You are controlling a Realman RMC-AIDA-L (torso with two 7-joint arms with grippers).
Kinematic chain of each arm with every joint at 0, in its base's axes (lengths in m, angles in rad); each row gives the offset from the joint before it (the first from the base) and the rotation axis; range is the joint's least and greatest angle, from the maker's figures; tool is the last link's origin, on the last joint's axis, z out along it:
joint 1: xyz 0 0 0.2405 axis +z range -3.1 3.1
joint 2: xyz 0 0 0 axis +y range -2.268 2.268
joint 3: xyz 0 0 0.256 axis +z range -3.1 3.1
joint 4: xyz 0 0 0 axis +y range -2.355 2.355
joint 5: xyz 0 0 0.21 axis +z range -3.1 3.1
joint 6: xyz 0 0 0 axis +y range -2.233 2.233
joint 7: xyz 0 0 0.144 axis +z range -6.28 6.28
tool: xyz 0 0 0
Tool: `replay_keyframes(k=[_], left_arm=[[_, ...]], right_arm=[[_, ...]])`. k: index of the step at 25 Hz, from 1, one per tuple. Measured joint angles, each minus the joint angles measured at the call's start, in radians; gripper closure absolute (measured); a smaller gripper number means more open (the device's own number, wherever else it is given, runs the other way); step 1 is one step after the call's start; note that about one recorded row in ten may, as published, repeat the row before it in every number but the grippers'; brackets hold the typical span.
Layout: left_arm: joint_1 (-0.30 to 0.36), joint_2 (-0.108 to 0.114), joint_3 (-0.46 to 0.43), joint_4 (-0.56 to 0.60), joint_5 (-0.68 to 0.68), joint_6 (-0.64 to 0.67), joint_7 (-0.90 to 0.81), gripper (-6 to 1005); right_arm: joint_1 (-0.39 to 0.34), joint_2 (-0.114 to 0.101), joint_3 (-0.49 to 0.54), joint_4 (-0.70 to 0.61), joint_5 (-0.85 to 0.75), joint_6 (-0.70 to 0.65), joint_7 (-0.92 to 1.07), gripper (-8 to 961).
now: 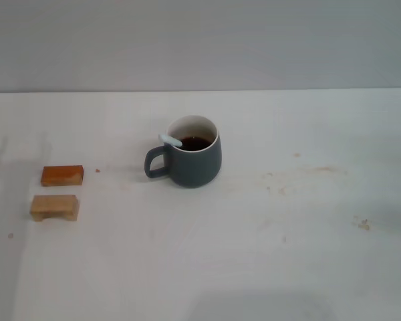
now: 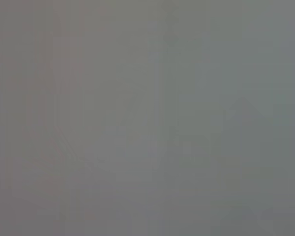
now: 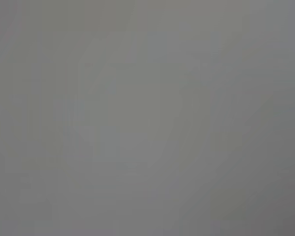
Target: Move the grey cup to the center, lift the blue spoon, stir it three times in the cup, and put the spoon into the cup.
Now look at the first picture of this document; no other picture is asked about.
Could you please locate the light notched wooden block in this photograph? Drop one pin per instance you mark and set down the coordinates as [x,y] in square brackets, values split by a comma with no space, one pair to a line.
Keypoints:
[53,204]

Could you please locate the dark orange wooden block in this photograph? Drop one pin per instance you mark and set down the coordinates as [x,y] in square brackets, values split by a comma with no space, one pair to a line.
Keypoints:
[63,175]

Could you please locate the grey ceramic mug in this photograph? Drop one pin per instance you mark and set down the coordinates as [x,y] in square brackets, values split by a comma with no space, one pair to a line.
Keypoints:
[195,167]

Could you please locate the dark coffee liquid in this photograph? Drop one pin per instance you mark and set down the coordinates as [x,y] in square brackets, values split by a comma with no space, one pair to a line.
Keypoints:
[197,143]

